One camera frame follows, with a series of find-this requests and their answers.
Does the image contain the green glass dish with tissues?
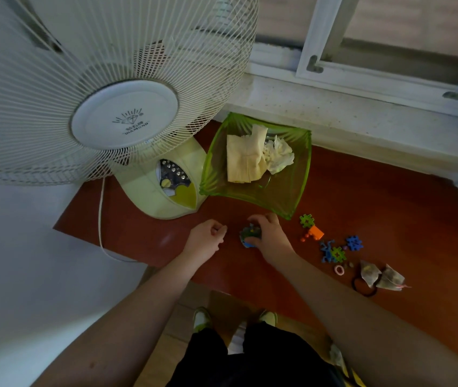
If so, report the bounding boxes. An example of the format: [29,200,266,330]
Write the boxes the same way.
[199,111,313,220]

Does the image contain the wooden floor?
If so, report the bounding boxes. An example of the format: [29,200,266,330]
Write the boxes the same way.
[134,268,369,387]

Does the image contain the white framed window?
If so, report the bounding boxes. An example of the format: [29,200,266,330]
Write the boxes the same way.
[253,0,458,121]

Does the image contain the white table fan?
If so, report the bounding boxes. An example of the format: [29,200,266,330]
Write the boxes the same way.
[0,0,260,220]

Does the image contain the person's left hand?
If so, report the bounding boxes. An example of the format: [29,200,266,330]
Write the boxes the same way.
[181,219,228,267]

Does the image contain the person's black shorts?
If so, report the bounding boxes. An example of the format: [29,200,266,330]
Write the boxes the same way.
[166,321,344,387]

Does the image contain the white stone window sill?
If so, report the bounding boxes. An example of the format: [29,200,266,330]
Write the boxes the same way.
[214,74,458,184]

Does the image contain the crumpled white tissue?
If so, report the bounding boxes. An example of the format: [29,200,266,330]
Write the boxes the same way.
[263,135,295,175]

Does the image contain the red-brown wooden table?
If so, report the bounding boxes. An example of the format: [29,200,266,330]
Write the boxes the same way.
[53,119,458,359]

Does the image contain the person's shoe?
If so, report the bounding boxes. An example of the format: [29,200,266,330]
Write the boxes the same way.
[257,310,279,327]
[191,306,213,334]

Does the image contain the folded beige paper towel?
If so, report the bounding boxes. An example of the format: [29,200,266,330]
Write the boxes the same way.
[226,124,270,184]

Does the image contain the person's right forearm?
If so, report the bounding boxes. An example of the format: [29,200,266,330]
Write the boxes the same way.
[271,252,458,387]

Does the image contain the black hair tie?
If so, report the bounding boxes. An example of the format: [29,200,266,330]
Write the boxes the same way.
[351,274,379,298]

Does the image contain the person's left shoe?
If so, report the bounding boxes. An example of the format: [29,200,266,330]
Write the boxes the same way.
[191,306,213,334]

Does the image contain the person's left forearm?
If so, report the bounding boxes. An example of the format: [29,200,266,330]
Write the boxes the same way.
[31,253,210,387]

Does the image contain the person's right hand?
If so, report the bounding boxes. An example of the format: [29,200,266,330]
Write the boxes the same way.
[246,212,297,267]

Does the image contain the white fan power cord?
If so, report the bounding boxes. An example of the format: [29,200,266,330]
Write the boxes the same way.
[98,177,141,263]

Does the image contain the person's right shoe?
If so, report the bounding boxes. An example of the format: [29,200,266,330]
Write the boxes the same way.
[257,310,279,327]

